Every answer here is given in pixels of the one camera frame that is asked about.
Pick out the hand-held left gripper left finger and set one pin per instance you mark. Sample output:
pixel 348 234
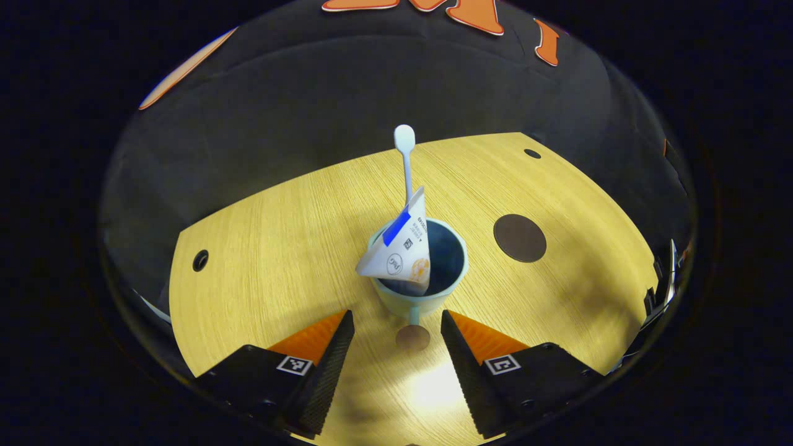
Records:
pixel 331 371

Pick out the dark brown round coaster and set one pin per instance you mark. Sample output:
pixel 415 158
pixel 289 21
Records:
pixel 519 238

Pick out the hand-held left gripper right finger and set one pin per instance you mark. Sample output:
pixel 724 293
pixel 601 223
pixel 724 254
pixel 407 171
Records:
pixel 468 371

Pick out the white toothpaste tube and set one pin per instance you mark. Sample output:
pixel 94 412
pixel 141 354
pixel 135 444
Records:
pixel 396 260

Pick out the black backdrop cloth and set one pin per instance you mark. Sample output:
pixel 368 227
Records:
pixel 310 93

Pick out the wooden desktop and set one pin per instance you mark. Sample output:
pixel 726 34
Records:
pixel 279 248

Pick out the white and blue toothbrush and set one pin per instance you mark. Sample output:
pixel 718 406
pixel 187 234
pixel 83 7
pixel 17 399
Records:
pixel 404 137

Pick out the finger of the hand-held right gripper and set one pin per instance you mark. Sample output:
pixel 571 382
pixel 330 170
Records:
pixel 650 302

